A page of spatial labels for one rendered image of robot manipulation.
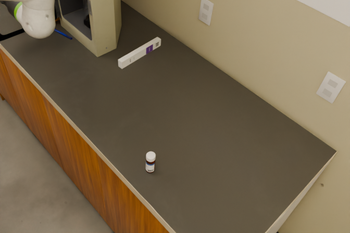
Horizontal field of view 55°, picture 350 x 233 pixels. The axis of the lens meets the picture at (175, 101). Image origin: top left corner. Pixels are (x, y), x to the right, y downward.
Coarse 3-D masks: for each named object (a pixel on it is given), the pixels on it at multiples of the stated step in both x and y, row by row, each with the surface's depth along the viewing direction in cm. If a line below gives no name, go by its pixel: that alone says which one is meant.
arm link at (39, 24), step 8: (16, 8) 117; (24, 8) 111; (16, 16) 118; (24, 16) 112; (32, 16) 111; (40, 16) 111; (48, 16) 113; (24, 24) 114; (32, 24) 113; (40, 24) 113; (48, 24) 115; (32, 32) 114; (40, 32) 115; (48, 32) 117
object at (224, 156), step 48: (48, 48) 161; (48, 96) 140; (96, 96) 142; (144, 96) 145; (192, 96) 147; (240, 96) 149; (96, 144) 126; (144, 144) 128; (192, 144) 130; (240, 144) 131; (288, 144) 133; (144, 192) 114; (192, 192) 116; (240, 192) 117; (288, 192) 119
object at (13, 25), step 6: (0, 6) 144; (0, 12) 146; (6, 12) 148; (0, 18) 147; (6, 18) 149; (12, 18) 152; (0, 24) 149; (6, 24) 151; (12, 24) 153; (18, 24) 155; (0, 30) 151; (6, 30) 153; (12, 30) 155
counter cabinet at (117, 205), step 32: (0, 64) 199; (32, 96) 176; (32, 128) 221; (64, 128) 159; (64, 160) 194; (96, 160) 144; (96, 192) 173; (128, 192) 132; (128, 224) 156; (160, 224) 122
